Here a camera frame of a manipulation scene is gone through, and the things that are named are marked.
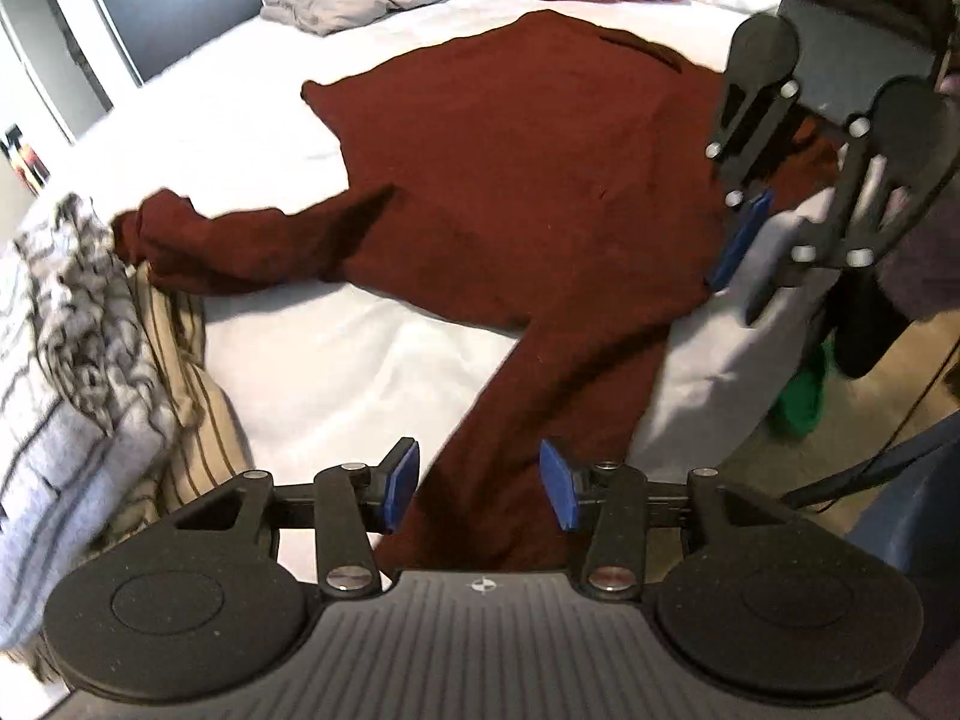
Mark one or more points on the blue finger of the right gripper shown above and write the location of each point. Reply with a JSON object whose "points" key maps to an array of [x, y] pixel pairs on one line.
{"points": [[750, 215]]}

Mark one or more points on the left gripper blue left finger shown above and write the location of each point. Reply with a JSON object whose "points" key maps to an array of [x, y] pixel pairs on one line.
{"points": [[395, 481]]}

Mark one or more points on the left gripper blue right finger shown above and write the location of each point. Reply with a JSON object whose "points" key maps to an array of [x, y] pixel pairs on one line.
{"points": [[563, 486]]}

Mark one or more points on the dark red sweater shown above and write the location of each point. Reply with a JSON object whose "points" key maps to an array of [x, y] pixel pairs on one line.
{"points": [[547, 178]]}

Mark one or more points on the green object on floor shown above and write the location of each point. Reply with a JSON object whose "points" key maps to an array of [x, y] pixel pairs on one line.
{"points": [[798, 408]]}

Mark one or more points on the tan striped folded garment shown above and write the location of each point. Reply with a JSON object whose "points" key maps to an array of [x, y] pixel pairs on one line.
{"points": [[207, 447]]}

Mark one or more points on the grey striped folded garment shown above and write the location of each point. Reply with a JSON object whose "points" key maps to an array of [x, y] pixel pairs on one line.
{"points": [[84, 411]]}

